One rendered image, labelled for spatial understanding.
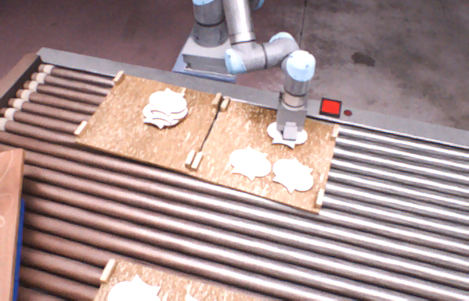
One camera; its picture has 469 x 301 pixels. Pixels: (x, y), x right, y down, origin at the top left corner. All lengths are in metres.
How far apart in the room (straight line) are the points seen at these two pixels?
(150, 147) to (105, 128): 0.18
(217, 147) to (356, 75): 1.97
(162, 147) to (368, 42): 2.47
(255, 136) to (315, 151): 0.20
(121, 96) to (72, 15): 2.36
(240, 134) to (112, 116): 0.45
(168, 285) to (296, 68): 0.66
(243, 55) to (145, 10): 2.61
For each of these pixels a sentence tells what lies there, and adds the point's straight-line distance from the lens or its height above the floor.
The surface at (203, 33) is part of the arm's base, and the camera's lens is 1.55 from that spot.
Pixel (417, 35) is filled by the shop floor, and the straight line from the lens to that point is 3.68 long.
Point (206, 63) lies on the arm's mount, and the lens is 1.56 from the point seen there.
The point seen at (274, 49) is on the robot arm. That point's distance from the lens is 1.12.
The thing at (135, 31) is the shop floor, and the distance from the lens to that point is 3.41.
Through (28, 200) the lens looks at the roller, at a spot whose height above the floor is 0.92.
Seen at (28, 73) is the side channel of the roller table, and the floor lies 0.93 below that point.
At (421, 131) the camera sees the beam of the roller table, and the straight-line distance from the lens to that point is 1.49.
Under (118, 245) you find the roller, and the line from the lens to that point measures 1.13.
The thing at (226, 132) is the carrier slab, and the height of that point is 0.94.
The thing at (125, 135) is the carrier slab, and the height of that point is 0.94.
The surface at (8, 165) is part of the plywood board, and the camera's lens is 1.24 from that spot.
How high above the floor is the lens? 1.92
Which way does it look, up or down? 52 degrees down
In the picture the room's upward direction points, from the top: 1 degrees clockwise
